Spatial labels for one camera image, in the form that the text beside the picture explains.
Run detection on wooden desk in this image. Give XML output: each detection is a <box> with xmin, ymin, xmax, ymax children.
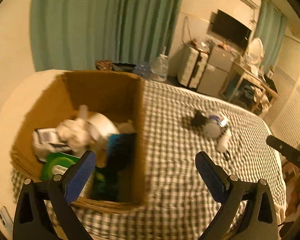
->
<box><xmin>219</xmin><ymin>63</ymin><xmax>280</xmax><ymax>116</ymax></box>

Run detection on cotton swab jar blue label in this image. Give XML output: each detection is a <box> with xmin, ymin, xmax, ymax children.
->
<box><xmin>203</xmin><ymin>114</ymin><xmax>229</xmax><ymax>139</ymax></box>

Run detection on white suitcase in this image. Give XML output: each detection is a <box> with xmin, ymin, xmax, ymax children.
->
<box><xmin>177</xmin><ymin>44</ymin><xmax>210</xmax><ymax>89</ymax></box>

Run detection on large clear water bottle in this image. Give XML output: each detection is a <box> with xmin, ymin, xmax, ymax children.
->
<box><xmin>150</xmin><ymin>46</ymin><xmax>169</xmax><ymax>82</ymax></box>

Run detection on person left hand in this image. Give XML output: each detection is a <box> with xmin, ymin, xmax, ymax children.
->
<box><xmin>285</xmin><ymin>177</ymin><xmax>300</xmax><ymax>217</ymax></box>

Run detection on grey mini fridge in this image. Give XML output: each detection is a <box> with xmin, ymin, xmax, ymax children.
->
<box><xmin>197</xmin><ymin>46</ymin><xmax>235</xmax><ymax>98</ymax></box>

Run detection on white power adapter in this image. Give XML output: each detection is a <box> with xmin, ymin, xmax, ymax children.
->
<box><xmin>216</xmin><ymin>129</ymin><xmax>231</xmax><ymax>153</ymax></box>

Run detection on black sunglasses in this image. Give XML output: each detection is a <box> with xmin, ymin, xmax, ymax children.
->
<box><xmin>181</xmin><ymin>110</ymin><xmax>208</xmax><ymax>129</ymax></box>

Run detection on green curtain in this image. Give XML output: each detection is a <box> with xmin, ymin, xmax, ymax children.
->
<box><xmin>254</xmin><ymin>0</ymin><xmax>287</xmax><ymax>73</ymax></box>
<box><xmin>30</xmin><ymin>0</ymin><xmax>181</xmax><ymax>72</ymax></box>

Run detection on white phone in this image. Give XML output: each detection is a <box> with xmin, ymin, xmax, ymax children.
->
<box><xmin>0</xmin><ymin>206</ymin><xmax>13</xmax><ymax>238</ymax></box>

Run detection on grey white checkered bedsheet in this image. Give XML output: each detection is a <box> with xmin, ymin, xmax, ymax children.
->
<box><xmin>11</xmin><ymin>71</ymin><xmax>286</xmax><ymax>239</ymax></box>

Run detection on green lidded wipes pack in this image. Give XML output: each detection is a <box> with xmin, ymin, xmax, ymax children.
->
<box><xmin>40</xmin><ymin>153</ymin><xmax>79</xmax><ymax>181</ymax></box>

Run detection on black wall television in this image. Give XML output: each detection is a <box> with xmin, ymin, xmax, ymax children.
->
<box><xmin>211</xmin><ymin>10</ymin><xmax>251</xmax><ymax>50</ymax></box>

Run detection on blue foil packet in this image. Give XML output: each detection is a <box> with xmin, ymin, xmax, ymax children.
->
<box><xmin>106</xmin><ymin>133</ymin><xmax>136</xmax><ymax>159</ymax></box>

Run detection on brown patterned bag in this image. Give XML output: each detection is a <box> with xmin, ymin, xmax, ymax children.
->
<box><xmin>95</xmin><ymin>60</ymin><xmax>113</xmax><ymax>71</ymax></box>

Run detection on white round mirror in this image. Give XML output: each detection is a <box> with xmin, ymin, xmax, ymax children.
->
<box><xmin>246</xmin><ymin>37</ymin><xmax>264</xmax><ymax>66</ymax></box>

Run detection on white tissue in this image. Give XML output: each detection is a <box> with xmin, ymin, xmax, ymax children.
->
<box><xmin>56</xmin><ymin>105</ymin><xmax>100</xmax><ymax>157</ymax></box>

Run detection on brown cardboard box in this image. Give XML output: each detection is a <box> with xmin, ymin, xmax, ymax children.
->
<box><xmin>11</xmin><ymin>70</ymin><xmax>145</xmax><ymax>213</ymax></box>

